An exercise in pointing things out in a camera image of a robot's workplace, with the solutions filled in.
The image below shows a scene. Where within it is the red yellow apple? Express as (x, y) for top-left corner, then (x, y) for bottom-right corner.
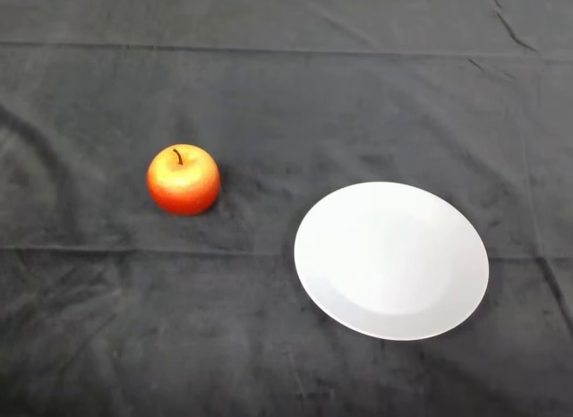
(145, 143), (222, 217)

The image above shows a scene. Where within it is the white round plate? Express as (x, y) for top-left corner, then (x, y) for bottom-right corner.
(293, 181), (491, 342)

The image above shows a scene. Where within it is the black cloth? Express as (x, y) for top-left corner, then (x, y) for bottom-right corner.
(0, 0), (573, 417)

